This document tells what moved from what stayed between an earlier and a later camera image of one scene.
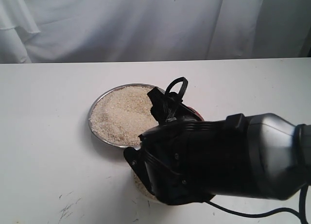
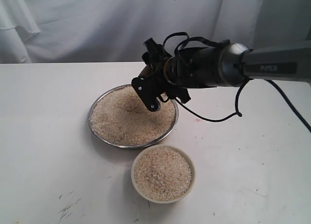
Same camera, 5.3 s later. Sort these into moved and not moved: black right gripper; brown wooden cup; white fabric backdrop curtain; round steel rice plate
Moved: brown wooden cup; black right gripper
Not moved: round steel rice plate; white fabric backdrop curtain
